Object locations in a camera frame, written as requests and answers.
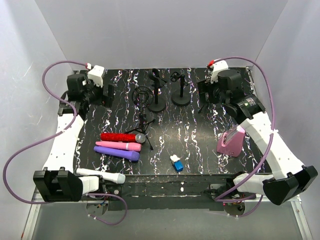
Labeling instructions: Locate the black stand with purple mic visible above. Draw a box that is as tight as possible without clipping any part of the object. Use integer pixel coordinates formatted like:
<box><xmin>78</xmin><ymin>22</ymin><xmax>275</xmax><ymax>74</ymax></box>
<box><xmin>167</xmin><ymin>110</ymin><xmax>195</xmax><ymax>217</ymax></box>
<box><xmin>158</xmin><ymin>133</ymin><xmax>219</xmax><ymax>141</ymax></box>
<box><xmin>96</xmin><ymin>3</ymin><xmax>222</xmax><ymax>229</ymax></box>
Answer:
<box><xmin>170</xmin><ymin>71</ymin><xmax>191</xmax><ymax>107</ymax></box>

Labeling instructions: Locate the silver studio mic shock mount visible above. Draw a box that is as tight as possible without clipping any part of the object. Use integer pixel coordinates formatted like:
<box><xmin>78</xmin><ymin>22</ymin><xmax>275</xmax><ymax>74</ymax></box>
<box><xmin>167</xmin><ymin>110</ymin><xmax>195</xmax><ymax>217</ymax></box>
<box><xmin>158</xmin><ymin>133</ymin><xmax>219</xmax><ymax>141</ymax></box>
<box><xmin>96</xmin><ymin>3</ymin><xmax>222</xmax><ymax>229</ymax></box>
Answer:
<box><xmin>100</xmin><ymin>132</ymin><xmax>146</xmax><ymax>144</ymax></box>

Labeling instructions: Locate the black round-base mic stand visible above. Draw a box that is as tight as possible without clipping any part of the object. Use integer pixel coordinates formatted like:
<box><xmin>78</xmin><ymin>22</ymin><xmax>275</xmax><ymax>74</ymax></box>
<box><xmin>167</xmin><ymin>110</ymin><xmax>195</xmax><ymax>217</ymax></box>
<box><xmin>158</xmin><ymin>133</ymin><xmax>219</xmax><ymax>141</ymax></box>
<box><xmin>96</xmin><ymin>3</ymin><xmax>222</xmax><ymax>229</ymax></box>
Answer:
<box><xmin>148</xmin><ymin>68</ymin><xmax>167</xmax><ymax>114</ymax></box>

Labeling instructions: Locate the pink handheld microphone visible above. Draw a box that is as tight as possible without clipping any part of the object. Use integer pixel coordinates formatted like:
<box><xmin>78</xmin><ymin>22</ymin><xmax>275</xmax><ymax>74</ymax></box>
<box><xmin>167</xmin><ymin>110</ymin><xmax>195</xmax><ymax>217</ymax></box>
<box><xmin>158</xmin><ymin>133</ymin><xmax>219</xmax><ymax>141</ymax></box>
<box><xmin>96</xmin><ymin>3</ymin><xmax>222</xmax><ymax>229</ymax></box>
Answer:
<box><xmin>95</xmin><ymin>141</ymin><xmax>142</xmax><ymax>152</ymax></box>

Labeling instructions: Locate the purple handheld microphone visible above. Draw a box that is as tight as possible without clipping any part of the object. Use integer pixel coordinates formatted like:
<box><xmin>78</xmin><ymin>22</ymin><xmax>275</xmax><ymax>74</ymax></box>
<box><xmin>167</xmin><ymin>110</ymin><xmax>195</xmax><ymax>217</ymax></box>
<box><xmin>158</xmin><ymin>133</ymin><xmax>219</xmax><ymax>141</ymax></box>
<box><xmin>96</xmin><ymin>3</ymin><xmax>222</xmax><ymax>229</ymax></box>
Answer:
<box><xmin>93</xmin><ymin>146</ymin><xmax>140</xmax><ymax>162</ymax></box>

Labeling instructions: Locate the white handheld microphone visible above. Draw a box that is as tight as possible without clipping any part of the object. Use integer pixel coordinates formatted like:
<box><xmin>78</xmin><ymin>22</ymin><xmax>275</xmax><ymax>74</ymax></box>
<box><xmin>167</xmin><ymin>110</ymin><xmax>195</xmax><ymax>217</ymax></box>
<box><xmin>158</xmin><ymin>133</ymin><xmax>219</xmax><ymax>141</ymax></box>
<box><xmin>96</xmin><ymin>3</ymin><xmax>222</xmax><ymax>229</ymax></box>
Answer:
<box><xmin>76</xmin><ymin>168</ymin><xmax>126</xmax><ymax>184</ymax></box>

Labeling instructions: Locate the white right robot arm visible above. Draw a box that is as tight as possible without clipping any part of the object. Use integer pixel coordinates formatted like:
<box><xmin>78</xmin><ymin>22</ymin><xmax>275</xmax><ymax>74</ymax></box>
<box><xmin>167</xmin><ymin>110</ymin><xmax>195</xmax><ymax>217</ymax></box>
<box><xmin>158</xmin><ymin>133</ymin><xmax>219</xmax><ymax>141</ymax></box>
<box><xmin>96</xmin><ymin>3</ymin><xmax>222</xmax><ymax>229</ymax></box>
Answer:
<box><xmin>198</xmin><ymin>69</ymin><xmax>318</xmax><ymax>206</ymax></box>

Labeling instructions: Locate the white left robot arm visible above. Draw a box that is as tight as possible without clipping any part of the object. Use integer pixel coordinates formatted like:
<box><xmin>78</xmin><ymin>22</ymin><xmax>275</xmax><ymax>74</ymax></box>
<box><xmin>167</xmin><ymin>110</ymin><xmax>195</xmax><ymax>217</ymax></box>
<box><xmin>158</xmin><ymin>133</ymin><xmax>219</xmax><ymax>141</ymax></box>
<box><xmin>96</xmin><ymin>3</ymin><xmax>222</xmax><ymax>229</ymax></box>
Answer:
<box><xmin>33</xmin><ymin>69</ymin><xmax>114</xmax><ymax>203</ymax></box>

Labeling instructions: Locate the pink box holder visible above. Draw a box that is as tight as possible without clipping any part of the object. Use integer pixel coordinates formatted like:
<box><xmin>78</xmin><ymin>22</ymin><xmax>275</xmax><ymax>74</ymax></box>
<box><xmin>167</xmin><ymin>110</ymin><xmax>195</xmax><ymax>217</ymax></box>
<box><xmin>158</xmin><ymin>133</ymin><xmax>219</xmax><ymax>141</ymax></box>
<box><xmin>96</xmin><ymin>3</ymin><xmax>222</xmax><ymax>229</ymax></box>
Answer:
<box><xmin>216</xmin><ymin>125</ymin><xmax>246</xmax><ymax>157</ymax></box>

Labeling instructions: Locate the blue and white block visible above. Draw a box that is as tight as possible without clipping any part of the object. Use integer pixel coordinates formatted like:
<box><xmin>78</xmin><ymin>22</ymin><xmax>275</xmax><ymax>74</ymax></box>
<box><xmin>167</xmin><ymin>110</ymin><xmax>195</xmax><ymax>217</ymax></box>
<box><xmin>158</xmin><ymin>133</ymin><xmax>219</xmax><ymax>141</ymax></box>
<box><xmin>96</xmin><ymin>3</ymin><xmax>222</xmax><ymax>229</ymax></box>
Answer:
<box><xmin>170</xmin><ymin>154</ymin><xmax>184</xmax><ymax>173</ymax></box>

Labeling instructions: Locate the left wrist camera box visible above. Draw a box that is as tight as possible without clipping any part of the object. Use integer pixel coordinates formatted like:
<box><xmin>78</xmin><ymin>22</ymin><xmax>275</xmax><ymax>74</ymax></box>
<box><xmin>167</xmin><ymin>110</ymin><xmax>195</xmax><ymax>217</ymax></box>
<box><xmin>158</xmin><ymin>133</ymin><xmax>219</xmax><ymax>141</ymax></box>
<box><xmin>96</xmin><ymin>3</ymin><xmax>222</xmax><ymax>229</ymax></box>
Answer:
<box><xmin>87</xmin><ymin>65</ymin><xmax>105</xmax><ymax>88</ymax></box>

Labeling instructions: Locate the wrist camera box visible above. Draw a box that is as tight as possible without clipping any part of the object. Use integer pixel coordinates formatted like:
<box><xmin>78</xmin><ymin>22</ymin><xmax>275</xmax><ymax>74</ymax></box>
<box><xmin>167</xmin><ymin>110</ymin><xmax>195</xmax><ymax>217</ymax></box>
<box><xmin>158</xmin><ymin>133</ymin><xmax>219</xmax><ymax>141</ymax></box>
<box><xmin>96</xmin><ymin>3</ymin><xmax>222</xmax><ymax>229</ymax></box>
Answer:
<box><xmin>207</xmin><ymin>59</ymin><xmax>229</xmax><ymax>84</ymax></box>
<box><xmin>87</xmin><ymin>65</ymin><xmax>105</xmax><ymax>88</ymax></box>

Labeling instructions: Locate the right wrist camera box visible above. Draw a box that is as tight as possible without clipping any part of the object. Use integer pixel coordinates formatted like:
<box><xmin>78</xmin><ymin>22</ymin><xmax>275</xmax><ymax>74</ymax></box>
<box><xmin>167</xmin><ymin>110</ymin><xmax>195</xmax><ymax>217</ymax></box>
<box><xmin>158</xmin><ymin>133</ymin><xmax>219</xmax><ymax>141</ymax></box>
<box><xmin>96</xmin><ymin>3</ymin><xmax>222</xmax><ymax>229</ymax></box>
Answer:
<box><xmin>207</xmin><ymin>59</ymin><xmax>229</xmax><ymax>84</ymax></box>

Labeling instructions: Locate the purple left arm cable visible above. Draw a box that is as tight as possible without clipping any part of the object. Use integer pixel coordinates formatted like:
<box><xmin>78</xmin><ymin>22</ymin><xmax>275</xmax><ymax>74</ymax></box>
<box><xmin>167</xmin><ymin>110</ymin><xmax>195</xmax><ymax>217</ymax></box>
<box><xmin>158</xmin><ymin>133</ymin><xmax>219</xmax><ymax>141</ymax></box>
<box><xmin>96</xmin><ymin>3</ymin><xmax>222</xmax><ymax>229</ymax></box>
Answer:
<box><xmin>2</xmin><ymin>60</ymin><xmax>128</xmax><ymax>226</ymax></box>

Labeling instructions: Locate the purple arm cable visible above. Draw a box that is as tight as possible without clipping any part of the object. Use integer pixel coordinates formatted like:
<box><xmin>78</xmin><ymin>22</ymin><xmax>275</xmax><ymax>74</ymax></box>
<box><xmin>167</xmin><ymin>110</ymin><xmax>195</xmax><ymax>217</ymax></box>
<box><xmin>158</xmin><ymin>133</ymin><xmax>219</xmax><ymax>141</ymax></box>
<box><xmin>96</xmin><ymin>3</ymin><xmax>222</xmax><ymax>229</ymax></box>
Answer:
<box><xmin>2</xmin><ymin>60</ymin><xmax>128</xmax><ymax>226</ymax></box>
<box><xmin>209</xmin><ymin>56</ymin><xmax>277</xmax><ymax>218</ymax></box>

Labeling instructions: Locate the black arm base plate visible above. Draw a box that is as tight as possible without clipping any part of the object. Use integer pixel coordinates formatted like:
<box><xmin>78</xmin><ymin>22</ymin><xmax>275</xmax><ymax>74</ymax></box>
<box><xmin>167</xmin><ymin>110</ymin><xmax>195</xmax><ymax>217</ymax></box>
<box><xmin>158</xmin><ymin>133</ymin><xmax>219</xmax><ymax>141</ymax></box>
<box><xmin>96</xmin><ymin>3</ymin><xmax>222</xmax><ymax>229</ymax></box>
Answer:
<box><xmin>96</xmin><ymin>177</ymin><xmax>227</xmax><ymax>211</ymax></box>

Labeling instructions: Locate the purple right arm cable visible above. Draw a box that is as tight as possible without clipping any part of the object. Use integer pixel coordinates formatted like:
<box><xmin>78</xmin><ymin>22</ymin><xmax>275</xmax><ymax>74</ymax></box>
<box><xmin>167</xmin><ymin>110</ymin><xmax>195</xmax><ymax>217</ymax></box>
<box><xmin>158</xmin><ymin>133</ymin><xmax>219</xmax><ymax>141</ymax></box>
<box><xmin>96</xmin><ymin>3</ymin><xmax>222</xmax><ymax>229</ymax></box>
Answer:
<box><xmin>209</xmin><ymin>56</ymin><xmax>277</xmax><ymax>218</ymax></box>

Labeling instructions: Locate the aluminium frame rail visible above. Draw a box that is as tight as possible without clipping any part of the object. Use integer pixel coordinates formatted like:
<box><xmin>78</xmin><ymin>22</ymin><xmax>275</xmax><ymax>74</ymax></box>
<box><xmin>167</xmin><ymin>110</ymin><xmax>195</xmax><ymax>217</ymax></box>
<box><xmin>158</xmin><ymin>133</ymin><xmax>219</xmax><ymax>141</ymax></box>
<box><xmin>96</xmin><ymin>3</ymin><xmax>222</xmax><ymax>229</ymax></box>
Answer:
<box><xmin>22</xmin><ymin>182</ymin><xmax>313</xmax><ymax>240</ymax></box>

